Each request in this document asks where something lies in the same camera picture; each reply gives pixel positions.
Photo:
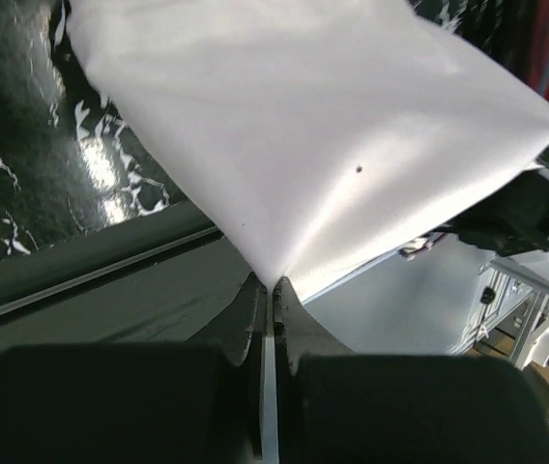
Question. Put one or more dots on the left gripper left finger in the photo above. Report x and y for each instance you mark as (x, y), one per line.
(224, 380)

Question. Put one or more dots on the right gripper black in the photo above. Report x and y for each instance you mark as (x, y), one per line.
(511, 221)

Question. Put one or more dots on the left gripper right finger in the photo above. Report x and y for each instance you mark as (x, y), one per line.
(296, 334)

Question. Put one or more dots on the white t shirt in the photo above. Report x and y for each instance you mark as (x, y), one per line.
(316, 135)

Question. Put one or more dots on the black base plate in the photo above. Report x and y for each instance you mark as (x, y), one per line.
(155, 277)

